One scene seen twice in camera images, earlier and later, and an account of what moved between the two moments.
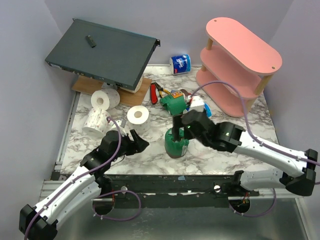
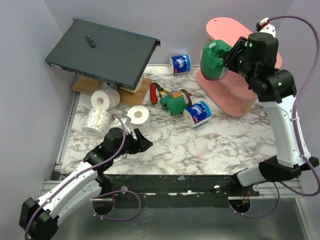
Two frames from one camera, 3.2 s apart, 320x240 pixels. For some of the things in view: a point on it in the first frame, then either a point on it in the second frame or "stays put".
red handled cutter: x=154 y=98 stays put
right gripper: x=178 y=121 -> x=233 y=53
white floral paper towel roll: x=138 y=119 stays put
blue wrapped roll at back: x=180 y=64 stays put
